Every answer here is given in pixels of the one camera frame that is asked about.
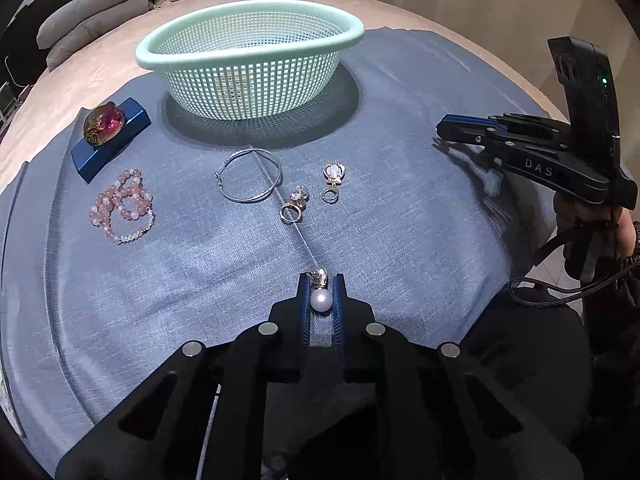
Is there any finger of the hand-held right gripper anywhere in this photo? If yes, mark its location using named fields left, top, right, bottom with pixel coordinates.
left=440, top=112, right=568, bottom=137
left=436, top=121, right=507, bottom=165

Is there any beige bedsheet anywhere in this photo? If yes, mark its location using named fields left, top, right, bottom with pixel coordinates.
left=0, top=0, right=571, bottom=201

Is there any blue cloth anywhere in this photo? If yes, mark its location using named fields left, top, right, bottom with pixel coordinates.
left=0, top=25, right=566, bottom=480

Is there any iridescent glass ornament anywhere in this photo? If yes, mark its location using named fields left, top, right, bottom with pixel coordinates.
left=82, top=102, right=126, bottom=148

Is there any grey pillow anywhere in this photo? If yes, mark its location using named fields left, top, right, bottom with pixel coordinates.
left=37, top=0, right=152, bottom=72

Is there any silver bangle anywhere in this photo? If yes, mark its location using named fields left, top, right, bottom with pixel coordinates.
left=215, top=148, right=283, bottom=204

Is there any mint green plastic basket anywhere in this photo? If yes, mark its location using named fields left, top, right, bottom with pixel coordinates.
left=135, top=0, right=366, bottom=122

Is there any person's right hand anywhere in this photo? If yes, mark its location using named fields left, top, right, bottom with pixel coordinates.
left=553, top=191, right=640, bottom=267

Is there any black cable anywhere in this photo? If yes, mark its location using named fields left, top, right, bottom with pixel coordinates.
left=509, top=225, right=640, bottom=307

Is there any gold gemstone ring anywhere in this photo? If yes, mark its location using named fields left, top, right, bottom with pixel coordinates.
left=280, top=185, right=310, bottom=224

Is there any pink bead bracelet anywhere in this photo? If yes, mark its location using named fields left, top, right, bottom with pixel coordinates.
left=90, top=168, right=156, bottom=246

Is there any blue rectangular box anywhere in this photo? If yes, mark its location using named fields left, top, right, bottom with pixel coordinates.
left=71, top=97, right=152, bottom=184

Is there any person's dark clothing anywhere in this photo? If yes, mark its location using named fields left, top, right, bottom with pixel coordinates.
left=462, top=260, right=640, bottom=480

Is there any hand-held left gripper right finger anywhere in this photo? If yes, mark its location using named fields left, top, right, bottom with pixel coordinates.
left=330, top=273, right=585, bottom=480

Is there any pearl pendant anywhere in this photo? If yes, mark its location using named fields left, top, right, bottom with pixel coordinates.
left=309, top=267, right=334, bottom=316

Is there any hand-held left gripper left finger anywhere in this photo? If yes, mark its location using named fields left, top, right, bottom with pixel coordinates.
left=55, top=272, right=312, bottom=480

